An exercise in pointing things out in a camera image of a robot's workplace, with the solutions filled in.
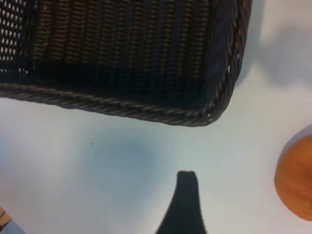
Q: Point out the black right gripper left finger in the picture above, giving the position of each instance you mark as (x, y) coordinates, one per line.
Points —
(175, 212)

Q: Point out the orange fruit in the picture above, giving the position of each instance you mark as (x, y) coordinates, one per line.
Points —
(297, 175)

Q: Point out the dark brown wicker basket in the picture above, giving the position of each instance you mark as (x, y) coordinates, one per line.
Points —
(122, 48)

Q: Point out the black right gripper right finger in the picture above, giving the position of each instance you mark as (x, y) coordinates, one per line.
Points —
(193, 212)

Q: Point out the tan striped object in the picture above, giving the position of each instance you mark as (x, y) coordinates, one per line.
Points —
(3, 217)

